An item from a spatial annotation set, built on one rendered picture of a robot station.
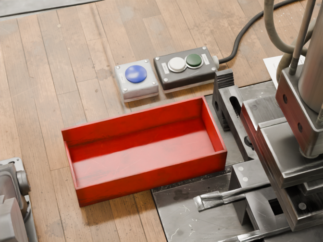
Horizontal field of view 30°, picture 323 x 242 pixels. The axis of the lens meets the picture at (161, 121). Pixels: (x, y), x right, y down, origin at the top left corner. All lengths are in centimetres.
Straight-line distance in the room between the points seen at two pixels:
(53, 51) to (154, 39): 20
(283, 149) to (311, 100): 11
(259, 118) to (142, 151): 30
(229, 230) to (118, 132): 25
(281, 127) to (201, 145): 33
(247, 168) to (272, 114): 16
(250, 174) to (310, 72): 34
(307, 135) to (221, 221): 37
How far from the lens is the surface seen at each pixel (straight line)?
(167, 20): 124
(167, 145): 104
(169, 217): 98
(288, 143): 73
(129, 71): 110
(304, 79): 64
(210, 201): 90
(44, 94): 113
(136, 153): 103
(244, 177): 93
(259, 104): 81
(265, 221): 90
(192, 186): 101
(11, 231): 54
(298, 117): 66
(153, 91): 110
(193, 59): 112
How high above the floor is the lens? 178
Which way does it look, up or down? 55 degrees down
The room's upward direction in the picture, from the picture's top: straight up
